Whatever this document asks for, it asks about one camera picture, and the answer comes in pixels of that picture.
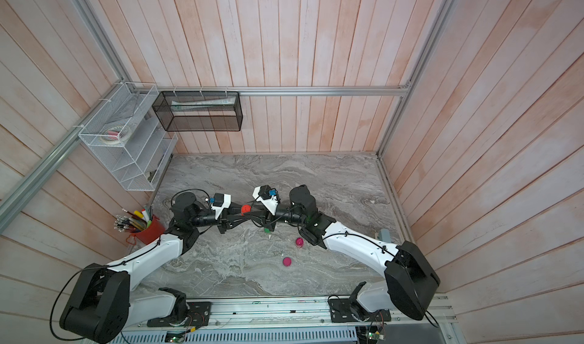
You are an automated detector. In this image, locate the red paint jar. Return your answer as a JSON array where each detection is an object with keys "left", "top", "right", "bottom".
[{"left": 240, "top": 204, "right": 252, "bottom": 216}]

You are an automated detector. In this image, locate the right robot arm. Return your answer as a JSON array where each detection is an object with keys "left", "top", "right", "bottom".
[{"left": 252, "top": 184, "right": 440, "bottom": 326}]

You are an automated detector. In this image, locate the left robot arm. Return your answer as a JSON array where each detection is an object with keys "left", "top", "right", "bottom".
[{"left": 59, "top": 190, "right": 256, "bottom": 343}]

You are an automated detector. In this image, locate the red pencil cup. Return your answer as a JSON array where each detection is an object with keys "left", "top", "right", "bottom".
[{"left": 126, "top": 216, "right": 166, "bottom": 246}]

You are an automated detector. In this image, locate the bundle of pencils and pens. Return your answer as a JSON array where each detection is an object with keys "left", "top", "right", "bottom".
[{"left": 113, "top": 209, "right": 152, "bottom": 234}]

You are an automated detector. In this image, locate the tape roll on shelf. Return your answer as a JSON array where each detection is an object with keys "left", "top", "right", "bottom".
[{"left": 99, "top": 125, "right": 129, "bottom": 146}]

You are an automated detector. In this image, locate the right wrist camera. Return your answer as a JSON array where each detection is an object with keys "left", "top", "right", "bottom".
[{"left": 252, "top": 185, "right": 280, "bottom": 216}]

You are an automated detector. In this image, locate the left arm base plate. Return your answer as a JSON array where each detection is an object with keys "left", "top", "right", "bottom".
[{"left": 147, "top": 301, "right": 212, "bottom": 328}]

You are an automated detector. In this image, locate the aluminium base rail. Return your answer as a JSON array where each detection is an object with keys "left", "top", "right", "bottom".
[{"left": 116, "top": 295, "right": 460, "bottom": 338}]

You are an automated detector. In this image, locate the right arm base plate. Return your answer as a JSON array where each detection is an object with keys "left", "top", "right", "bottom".
[{"left": 327, "top": 295, "right": 392, "bottom": 324}]

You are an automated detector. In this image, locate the black mesh wall basket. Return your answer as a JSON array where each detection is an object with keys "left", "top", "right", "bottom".
[{"left": 152, "top": 90, "right": 243, "bottom": 132}]

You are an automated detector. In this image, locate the white wire shelf rack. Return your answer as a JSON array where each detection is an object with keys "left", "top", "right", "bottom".
[{"left": 79, "top": 82, "right": 177, "bottom": 192}]

